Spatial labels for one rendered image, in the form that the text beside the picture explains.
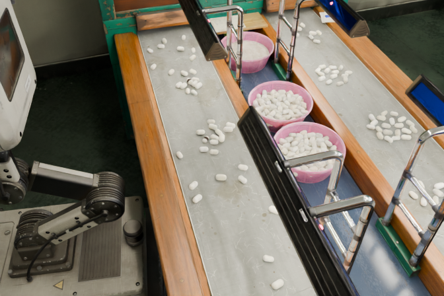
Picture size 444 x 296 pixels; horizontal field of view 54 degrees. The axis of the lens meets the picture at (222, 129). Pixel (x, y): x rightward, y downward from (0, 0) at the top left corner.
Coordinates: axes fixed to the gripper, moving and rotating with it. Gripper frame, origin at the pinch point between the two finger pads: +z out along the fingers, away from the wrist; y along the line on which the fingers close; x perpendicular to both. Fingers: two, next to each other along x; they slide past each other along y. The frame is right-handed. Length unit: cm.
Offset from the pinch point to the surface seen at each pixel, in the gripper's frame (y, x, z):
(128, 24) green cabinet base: 26, -43, -16
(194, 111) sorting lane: 54, 17, 7
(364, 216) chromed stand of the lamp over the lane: 52, 106, 36
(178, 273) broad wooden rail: 76, 86, -8
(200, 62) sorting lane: 42.1, -15.8, 15.5
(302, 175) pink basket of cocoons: 68, 56, 40
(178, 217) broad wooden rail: 70, 68, -5
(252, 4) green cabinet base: 22, -48, 49
